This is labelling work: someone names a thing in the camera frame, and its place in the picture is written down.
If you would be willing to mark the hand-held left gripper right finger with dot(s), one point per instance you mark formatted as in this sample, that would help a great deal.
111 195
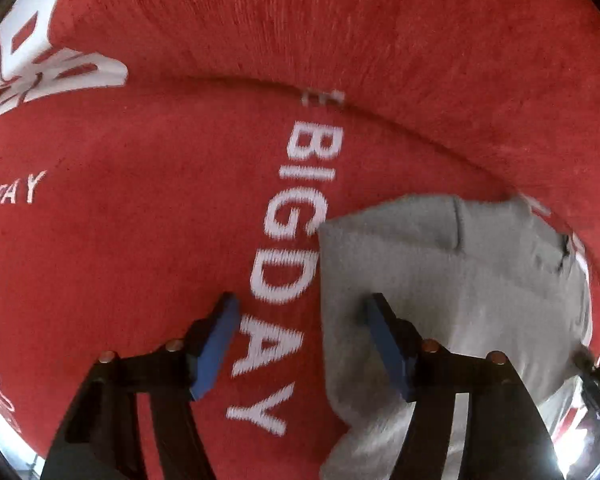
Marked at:
386 350

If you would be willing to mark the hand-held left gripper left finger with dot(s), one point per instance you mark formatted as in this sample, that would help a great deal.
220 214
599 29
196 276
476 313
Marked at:
215 345

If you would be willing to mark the grey knit garment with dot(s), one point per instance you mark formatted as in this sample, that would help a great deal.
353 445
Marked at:
480 285

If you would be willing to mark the red printed blanket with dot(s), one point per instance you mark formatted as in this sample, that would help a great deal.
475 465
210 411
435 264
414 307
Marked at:
155 220

